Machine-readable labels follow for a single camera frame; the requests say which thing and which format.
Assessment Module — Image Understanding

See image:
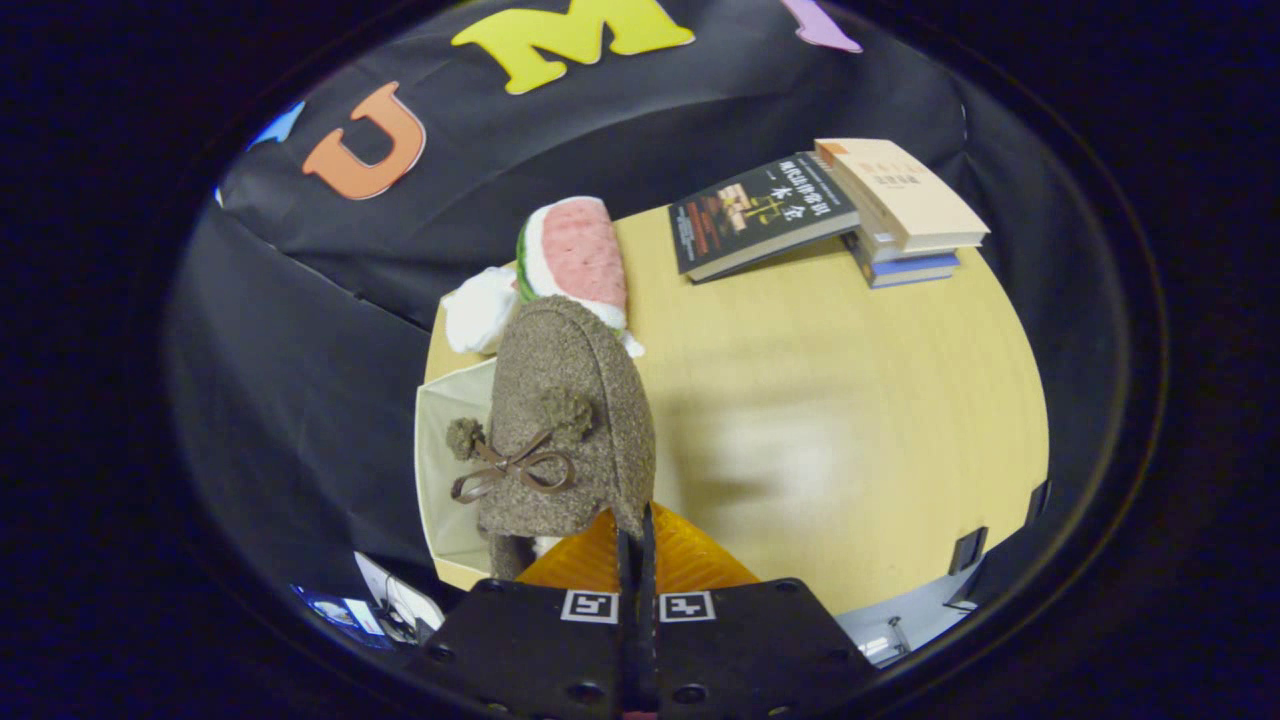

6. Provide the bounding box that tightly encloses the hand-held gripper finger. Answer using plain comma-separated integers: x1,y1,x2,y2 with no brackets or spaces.
640,503,881,720
415,505,641,720

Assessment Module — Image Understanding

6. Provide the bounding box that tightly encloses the brown fuzzy slipper shoe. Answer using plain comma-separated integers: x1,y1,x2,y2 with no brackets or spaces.
446,294,658,581

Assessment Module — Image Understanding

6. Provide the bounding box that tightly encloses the watermelon slice plush toy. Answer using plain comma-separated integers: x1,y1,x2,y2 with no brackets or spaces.
515,196,646,359

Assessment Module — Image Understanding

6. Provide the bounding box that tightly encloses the beige cover book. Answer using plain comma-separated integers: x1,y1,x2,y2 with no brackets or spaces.
814,138,991,254

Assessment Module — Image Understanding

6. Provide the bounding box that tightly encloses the blue cover book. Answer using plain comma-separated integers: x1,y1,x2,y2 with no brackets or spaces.
850,235,963,290

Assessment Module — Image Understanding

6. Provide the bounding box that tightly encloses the white plush toy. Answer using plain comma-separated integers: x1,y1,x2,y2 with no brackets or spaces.
441,265,521,356

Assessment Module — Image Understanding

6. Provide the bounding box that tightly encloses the small black block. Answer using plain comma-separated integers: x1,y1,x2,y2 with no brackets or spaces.
948,526,990,577

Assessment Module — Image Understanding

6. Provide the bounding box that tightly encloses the blue printed card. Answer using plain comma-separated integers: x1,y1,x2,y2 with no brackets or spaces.
290,583,386,646

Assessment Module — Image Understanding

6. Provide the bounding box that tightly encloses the black cover book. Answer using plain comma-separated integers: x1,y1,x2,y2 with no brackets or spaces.
667,152,861,284

